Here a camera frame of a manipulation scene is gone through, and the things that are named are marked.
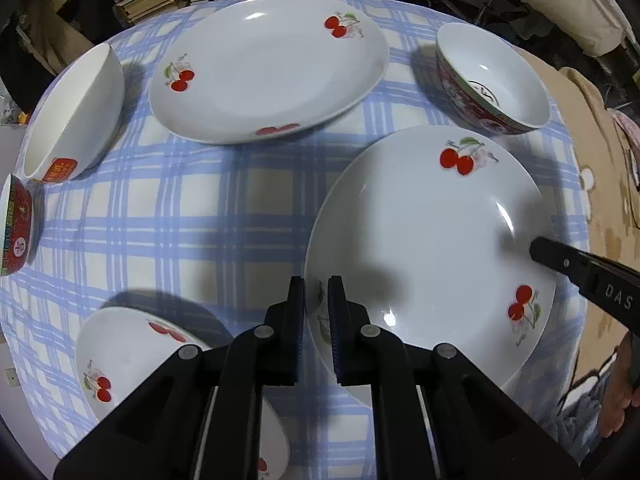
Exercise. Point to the large white cherry plate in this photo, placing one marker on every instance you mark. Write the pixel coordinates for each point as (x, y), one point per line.
(425, 240)
(270, 70)

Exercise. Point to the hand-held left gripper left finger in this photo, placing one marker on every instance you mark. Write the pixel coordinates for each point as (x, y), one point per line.
(299, 330)

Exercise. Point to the wall socket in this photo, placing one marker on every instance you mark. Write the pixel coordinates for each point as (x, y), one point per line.
(11, 377)

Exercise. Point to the brown bear-print blanket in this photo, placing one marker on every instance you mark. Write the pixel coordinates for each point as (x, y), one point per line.
(590, 125)

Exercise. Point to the grey fleece cloth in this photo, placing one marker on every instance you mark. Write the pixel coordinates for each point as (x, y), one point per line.
(580, 425)

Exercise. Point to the brown cardboard sheet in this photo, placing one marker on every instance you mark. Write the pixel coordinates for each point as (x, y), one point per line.
(55, 40)

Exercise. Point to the pink patterned cloth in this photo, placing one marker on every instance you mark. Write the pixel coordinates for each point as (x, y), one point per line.
(627, 135)

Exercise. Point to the red patterned bowl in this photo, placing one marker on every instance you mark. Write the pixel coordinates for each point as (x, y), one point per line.
(500, 80)
(17, 220)

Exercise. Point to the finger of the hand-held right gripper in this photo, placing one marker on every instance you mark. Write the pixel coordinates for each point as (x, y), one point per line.
(555, 257)

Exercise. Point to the blue plaid tablecloth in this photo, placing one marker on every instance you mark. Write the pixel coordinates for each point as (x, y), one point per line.
(175, 210)

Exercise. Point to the white cherry bowl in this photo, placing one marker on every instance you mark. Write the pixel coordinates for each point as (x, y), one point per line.
(125, 345)

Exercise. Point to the plain white bowl red label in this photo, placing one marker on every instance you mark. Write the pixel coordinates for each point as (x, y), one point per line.
(87, 110)

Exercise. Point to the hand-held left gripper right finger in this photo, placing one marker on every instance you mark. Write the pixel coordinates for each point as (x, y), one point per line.
(334, 330)

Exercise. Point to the person's right hand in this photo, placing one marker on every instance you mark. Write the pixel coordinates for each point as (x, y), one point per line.
(617, 395)

